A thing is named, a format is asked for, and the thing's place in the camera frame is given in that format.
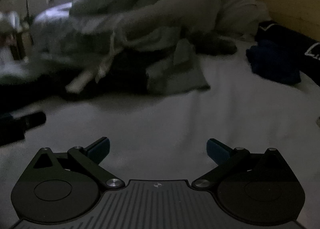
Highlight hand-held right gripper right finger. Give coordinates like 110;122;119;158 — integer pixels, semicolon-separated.
191;138;293;190

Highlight quilted white pillow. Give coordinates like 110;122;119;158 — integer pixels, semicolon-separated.
0;10;20;32

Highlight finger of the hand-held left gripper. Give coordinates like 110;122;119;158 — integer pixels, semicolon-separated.
15;111;47;130

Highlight white radiator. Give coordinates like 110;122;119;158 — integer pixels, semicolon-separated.
0;49;15;69

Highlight wooden nightstand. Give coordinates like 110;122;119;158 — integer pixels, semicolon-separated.
10;29;34;62

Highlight printed bed sheet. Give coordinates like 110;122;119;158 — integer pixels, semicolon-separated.
0;39;320;219

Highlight black pants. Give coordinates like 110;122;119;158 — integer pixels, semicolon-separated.
0;51;150;112

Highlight grey drawstring sweatpants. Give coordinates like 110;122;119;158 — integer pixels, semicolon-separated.
30;13;180;94

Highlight blue-grey printed duvet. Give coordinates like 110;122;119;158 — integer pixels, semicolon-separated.
30;0;195;52

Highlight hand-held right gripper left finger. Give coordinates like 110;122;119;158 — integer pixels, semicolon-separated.
26;136;126;190

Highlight black white-printed garment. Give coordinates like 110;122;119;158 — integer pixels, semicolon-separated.
254;20;320;94

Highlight grey t-shirt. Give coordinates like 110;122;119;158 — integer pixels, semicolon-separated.
146;39;211;94

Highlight navy blue garment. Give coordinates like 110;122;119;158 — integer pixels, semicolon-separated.
246;40;302;84

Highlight dark grey fluffy item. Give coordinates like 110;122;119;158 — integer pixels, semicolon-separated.
195;33;238;56

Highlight wooden headboard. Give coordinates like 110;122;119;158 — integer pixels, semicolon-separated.
254;0;320;42

